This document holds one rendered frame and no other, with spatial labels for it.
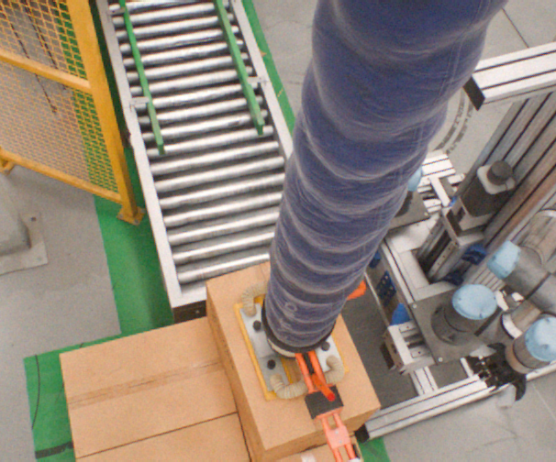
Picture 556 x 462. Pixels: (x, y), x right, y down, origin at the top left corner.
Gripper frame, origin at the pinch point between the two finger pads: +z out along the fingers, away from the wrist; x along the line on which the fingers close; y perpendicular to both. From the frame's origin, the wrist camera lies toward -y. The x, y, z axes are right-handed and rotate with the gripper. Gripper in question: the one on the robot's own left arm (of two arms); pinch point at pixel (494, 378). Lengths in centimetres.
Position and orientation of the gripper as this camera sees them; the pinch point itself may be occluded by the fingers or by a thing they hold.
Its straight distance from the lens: 169.5
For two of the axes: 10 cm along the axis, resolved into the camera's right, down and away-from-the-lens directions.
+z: -0.8, 4.4, 8.9
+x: 3.4, 8.5, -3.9
